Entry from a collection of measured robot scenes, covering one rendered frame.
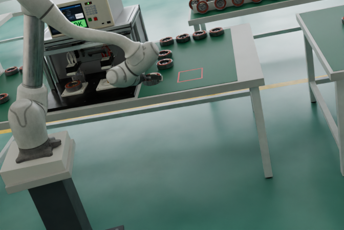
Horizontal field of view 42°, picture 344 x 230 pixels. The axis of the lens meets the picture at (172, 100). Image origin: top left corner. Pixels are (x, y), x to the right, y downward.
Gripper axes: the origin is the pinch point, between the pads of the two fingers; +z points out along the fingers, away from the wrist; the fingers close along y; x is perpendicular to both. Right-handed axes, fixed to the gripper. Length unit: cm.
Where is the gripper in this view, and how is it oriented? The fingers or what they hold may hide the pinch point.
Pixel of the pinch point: (151, 78)
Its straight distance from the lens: 255.3
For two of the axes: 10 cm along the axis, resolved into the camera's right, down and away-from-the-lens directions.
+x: -0.2, -10.0, -0.1
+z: 4.2, -0.2, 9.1
